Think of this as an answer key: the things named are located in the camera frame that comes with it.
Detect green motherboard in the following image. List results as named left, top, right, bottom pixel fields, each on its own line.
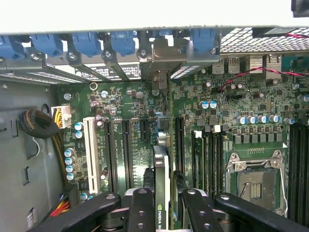
left=56, top=62, right=309, bottom=218

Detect CPU socket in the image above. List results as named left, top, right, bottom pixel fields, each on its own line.
left=225, top=149, right=289, bottom=218

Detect long black expansion slot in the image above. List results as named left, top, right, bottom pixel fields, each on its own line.
left=103, top=119, right=119, bottom=193
left=174, top=116, right=185, bottom=174

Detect black power connector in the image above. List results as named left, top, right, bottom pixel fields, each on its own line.
left=63, top=183, right=80, bottom=206

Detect white expansion slot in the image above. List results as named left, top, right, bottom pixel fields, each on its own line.
left=83, top=116, right=101, bottom=194

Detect short black expansion slot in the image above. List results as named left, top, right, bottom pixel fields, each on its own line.
left=139, top=118, right=149, bottom=142

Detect silver socket locking lever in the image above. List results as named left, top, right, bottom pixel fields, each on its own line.
left=280, top=154, right=289, bottom=218

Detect white power connector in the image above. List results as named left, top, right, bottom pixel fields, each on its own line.
left=50, top=105, right=72, bottom=129

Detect black open PC case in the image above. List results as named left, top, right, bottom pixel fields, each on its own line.
left=0, top=24, right=309, bottom=232

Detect red yellow power wires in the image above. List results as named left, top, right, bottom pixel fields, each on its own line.
left=49, top=193, right=70, bottom=217

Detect black braided power cable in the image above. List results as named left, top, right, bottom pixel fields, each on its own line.
left=18, top=108, right=70, bottom=187

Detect red black twisted wire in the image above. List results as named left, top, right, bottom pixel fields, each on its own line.
left=218, top=32, right=309, bottom=92

